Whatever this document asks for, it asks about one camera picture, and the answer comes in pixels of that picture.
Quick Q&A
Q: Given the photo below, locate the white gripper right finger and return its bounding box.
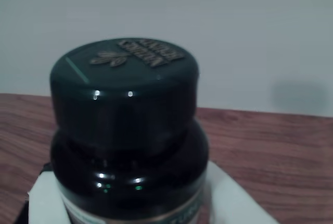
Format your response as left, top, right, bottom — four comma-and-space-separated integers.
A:
207, 159, 281, 224

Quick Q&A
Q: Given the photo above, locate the green pill bottle white label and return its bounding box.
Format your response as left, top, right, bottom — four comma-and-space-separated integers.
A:
49, 38, 210, 224

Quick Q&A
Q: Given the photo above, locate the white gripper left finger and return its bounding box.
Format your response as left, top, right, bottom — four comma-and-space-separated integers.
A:
27, 161, 71, 224

